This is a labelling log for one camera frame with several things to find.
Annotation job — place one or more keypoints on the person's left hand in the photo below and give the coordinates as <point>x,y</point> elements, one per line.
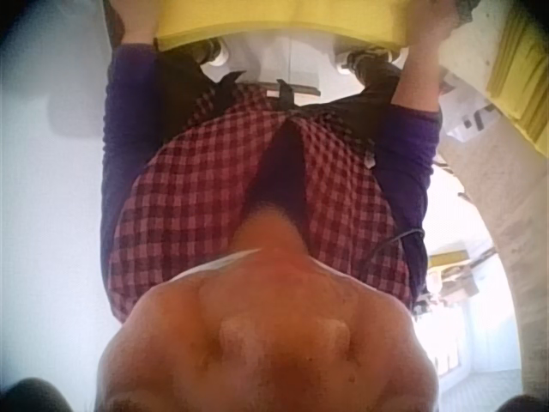
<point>140,34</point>

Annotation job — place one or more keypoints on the person's right hand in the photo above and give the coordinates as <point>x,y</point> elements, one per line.
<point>431,26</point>

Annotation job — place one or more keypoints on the yellow foam sheet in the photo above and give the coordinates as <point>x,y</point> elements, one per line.
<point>283,19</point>

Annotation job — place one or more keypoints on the person's legs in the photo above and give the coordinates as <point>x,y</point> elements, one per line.
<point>188,73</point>

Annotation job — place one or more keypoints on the white printed paper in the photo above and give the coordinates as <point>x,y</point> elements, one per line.
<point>469,109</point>

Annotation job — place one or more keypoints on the stack of yellow sheets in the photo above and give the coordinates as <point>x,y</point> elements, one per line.
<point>521,64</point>

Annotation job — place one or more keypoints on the beige work table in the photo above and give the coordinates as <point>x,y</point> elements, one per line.
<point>506,184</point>

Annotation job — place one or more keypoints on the cluttered background table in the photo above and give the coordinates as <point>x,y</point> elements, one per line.
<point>454,279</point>

